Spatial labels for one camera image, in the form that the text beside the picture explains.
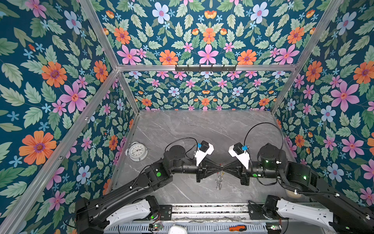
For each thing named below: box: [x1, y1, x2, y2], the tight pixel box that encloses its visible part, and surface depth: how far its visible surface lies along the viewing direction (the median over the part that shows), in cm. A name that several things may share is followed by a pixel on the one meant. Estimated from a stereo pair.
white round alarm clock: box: [124, 141, 150, 162], surface depth 93 cm
